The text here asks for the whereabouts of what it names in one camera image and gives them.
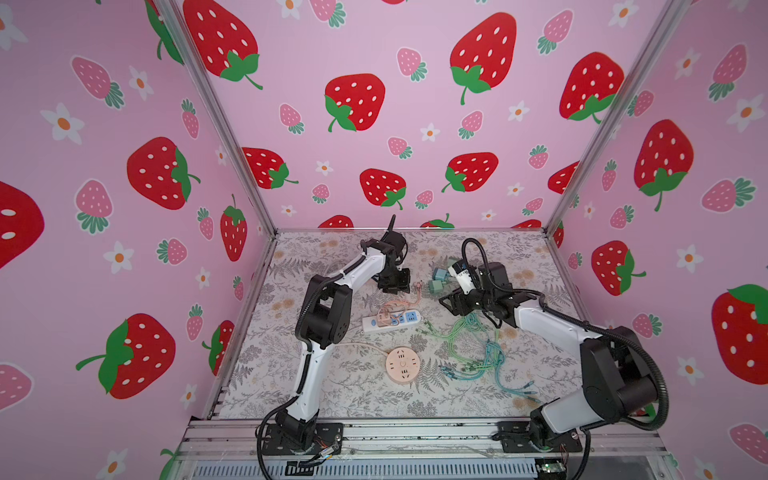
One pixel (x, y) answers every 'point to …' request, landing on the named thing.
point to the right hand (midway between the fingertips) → (447, 295)
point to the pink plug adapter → (383, 318)
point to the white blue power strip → (403, 318)
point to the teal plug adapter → (439, 274)
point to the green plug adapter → (436, 287)
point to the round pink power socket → (402, 364)
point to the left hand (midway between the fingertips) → (408, 289)
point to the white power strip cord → (363, 344)
